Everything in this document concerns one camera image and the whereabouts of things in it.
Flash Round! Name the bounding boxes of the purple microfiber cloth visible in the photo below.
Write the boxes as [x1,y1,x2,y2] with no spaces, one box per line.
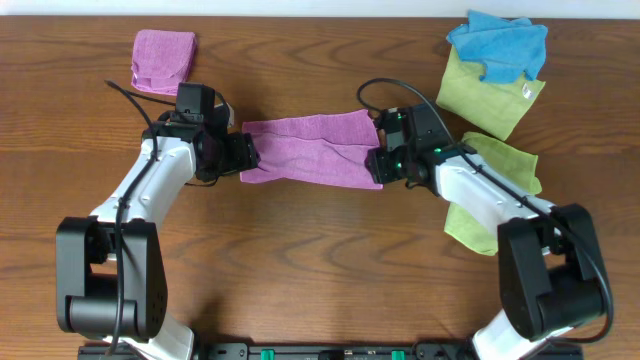
[240,109,383,190]

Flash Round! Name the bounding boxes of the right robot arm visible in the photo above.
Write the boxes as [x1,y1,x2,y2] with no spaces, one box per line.
[366,103,614,359]

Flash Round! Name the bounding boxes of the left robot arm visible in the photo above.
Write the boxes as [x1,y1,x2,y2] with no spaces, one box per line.
[55,82,259,360]

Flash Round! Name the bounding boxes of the folded purple cloth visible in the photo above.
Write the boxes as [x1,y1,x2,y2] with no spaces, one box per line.
[131,29,197,96]

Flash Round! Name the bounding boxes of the flat green cloth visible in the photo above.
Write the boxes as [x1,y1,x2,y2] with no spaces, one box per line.
[436,47,546,141]

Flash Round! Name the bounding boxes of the crumpled green cloth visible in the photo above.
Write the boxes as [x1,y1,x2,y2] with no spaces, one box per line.
[444,132,542,256]

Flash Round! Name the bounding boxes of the blue microfiber cloth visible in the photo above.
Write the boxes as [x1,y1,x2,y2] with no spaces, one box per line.
[446,10,548,84]

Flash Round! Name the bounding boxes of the left black cable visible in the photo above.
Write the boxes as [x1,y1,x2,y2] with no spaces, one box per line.
[103,78,181,359]

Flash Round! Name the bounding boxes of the black cable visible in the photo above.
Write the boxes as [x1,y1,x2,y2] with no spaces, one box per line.
[355,77,615,346]
[103,78,181,359]

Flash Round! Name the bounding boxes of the right black cable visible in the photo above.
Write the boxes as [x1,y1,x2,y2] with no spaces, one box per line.
[355,77,615,346]

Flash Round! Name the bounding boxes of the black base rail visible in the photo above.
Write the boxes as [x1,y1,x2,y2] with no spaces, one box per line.
[77,342,584,360]

